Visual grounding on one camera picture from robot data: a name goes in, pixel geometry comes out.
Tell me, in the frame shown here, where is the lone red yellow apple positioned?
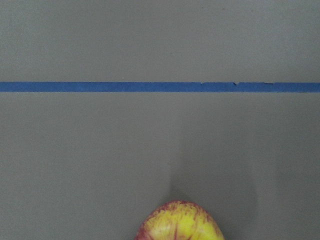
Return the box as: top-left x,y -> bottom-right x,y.
134,200 -> 225,240

